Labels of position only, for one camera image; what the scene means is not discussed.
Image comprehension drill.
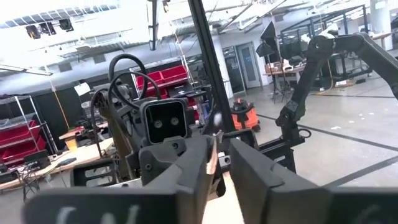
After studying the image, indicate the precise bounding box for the wire shelf with red bins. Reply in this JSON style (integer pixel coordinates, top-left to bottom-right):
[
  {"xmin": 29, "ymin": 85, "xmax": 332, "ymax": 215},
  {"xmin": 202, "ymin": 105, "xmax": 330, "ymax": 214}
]
[{"xmin": 0, "ymin": 95, "xmax": 59, "ymax": 167}]

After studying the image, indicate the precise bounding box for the shelf rack with red bins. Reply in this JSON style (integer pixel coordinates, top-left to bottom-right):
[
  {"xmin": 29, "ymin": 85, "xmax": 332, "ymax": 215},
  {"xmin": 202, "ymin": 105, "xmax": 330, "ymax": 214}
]
[{"xmin": 135, "ymin": 64, "xmax": 208, "ymax": 125}]

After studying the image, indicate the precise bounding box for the wooden table with white items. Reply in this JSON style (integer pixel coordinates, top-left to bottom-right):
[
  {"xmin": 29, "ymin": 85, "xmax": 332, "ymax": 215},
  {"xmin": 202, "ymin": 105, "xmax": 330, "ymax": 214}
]
[{"xmin": 264, "ymin": 60, "xmax": 307, "ymax": 103}]

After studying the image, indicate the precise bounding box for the thin black silver makeup brush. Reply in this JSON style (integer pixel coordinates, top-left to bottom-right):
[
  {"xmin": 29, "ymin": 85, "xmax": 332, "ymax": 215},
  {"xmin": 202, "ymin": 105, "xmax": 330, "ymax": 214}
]
[{"xmin": 188, "ymin": 0, "xmax": 236, "ymax": 135}]

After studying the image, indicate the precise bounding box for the grey door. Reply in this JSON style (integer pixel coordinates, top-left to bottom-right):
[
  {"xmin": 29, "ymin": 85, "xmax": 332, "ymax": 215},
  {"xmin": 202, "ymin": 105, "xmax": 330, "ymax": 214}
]
[{"xmin": 235, "ymin": 42, "xmax": 262, "ymax": 90}]

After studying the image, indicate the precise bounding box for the wooden work table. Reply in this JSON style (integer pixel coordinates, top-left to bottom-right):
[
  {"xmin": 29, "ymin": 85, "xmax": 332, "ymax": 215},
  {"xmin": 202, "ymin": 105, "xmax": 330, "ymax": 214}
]
[{"xmin": 0, "ymin": 136, "xmax": 115, "ymax": 191}]

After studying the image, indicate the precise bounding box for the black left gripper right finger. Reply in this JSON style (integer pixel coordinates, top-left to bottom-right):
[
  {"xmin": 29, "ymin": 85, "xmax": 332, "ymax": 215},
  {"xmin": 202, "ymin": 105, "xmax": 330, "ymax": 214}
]
[{"xmin": 229, "ymin": 139, "xmax": 398, "ymax": 224}]

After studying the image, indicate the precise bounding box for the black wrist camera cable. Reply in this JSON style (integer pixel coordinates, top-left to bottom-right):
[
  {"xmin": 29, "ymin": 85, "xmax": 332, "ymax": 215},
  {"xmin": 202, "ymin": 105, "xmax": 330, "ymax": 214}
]
[{"xmin": 107, "ymin": 52, "xmax": 161, "ymax": 108}]

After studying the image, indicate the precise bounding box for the black box device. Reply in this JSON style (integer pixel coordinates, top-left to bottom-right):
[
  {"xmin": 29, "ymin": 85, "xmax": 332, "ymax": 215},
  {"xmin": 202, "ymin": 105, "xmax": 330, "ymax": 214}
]
[{"xmin": 24, "ymin": 150, "xmax": 51, "ymax": 170}]

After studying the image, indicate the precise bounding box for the black softbox light stand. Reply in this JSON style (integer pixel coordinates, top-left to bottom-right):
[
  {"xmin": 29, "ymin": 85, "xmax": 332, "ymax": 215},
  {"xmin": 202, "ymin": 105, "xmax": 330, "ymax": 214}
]
[{"xmin": 255, "ymin": 21, "xmax": 280, "ymax": 103}]

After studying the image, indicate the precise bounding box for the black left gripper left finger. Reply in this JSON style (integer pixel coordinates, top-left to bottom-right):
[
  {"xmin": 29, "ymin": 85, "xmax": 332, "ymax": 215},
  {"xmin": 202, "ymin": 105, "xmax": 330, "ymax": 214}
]
[{"xmin": 23, "ymin": 136, "xmax": 224, "ymax": 224}]

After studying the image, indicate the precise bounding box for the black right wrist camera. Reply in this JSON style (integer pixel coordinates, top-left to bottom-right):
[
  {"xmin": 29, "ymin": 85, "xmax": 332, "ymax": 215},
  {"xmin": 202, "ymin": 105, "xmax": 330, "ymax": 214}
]
[{"xmin": 139, "ymin": 98, "xmax": 191, "ymax": 146}]

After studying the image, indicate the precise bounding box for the black hanging bar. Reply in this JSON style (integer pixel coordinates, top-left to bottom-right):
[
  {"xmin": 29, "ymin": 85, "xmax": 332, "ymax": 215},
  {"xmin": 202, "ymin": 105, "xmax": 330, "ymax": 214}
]
[{"xmin": 147, "ymin": 0, "xmax": 160, "ymax": 52}]

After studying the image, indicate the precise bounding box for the orange shop vacuum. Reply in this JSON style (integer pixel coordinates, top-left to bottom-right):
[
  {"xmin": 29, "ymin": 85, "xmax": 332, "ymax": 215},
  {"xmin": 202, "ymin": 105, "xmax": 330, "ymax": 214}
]
[{"xmin": 231, "ymin": 98, "xmax": 261, "ymax": 132}]

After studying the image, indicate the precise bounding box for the white ceiling light strip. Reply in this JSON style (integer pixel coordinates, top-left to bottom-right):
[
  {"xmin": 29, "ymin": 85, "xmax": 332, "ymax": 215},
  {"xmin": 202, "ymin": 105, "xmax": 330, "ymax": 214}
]
[{"xmin": 0, "ymin": 63, "xmax": 53, "ymax": 77}]

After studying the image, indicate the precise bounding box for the white paper tag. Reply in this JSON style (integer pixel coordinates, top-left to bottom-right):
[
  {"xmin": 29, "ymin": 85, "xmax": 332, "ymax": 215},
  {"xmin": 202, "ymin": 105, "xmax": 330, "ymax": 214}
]
[{"xmin": 73, "ymin": 82, "xmax": 91, "ymax": 96}]

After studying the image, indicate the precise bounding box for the black ceiling camera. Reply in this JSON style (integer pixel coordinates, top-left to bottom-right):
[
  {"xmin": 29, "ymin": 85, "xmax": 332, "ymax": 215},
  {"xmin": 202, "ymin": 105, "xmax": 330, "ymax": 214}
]
[
  {"xmin": 25, "ymin": 24, "xmax": 42, "ymax": 40},
  {"xmin": 58, "ymin": 17, "xmax": 75, "ymax": 32}
]

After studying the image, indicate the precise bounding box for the yellow cup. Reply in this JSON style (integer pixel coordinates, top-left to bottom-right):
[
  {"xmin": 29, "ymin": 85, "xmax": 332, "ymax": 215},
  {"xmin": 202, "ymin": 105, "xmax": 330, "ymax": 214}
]
[{"xmin": 65, "ymin": 138, "xmax": 78, "ymax": 152}]

